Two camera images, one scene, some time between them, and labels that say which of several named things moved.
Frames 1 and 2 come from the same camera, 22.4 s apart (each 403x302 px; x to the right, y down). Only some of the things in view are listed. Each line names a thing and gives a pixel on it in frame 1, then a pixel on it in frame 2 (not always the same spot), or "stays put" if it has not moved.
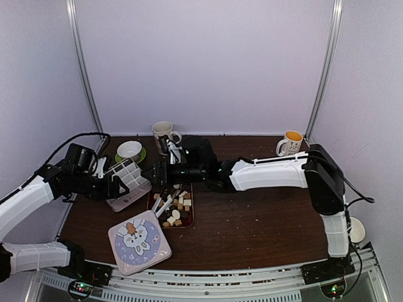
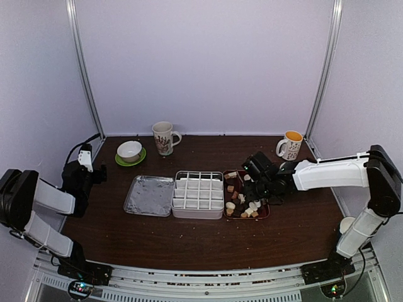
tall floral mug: [162, 128] stays put
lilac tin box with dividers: [134, 178] -> [198, 195]
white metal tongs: [170, 197] -> [247, 177]
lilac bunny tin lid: [138, 243] -> [150, 195]
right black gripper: [153, 173] -> [247, 190]
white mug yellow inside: [292, 140] stays put
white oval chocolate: [175, 214] -> [230, 205]
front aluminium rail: [215, 284] stays put
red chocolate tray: [180, 212] -> [235, 204]
